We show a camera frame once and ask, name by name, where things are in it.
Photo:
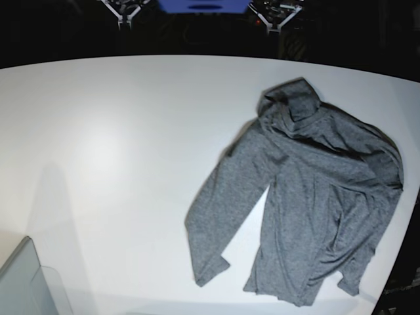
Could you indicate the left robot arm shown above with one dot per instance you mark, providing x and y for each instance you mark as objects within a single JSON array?
[{"x": 274, "y": 14}]

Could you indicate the translucent plastic box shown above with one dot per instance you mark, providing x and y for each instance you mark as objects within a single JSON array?
[{"x": 27, "y": 287}]

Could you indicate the blue bin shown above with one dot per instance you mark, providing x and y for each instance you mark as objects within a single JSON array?
[{"x": 203, "y": 6}]

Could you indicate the grey long-sleeve shirt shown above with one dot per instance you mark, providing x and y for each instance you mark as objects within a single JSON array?
[{"x": 331, "y": 182}]

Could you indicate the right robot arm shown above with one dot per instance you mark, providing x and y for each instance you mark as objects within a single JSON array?
[{"x": 124, "y": 10}]

